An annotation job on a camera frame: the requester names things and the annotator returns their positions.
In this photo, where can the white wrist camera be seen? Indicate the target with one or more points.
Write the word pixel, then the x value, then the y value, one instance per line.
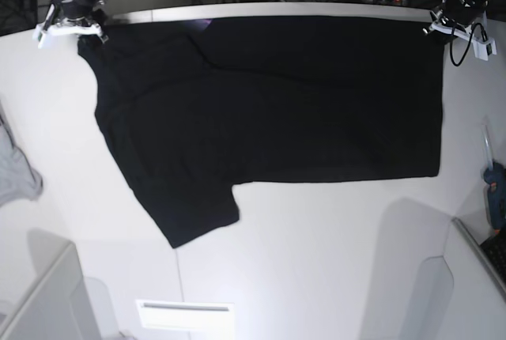
pixel 43 38
pixel 483 49

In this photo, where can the grey cloth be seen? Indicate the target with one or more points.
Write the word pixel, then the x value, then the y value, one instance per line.
pixel 19 180

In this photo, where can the black T-shirt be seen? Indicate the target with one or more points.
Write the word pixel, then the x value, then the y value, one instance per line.
pixel 189 110

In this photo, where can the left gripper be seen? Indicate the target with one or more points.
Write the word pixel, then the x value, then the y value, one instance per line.
pixel 457 15

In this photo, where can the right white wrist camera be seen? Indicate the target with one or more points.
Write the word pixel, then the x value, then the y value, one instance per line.
pixel 43 38

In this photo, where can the black keyboard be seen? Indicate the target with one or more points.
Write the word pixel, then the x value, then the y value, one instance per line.
pixel 495 251

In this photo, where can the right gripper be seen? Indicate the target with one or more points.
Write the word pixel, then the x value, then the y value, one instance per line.
pixel 76 18

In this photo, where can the blue glue gun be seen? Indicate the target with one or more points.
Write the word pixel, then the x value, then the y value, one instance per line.
pixel 494 177

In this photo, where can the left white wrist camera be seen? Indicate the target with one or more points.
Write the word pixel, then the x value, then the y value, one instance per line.
pixel 483 49

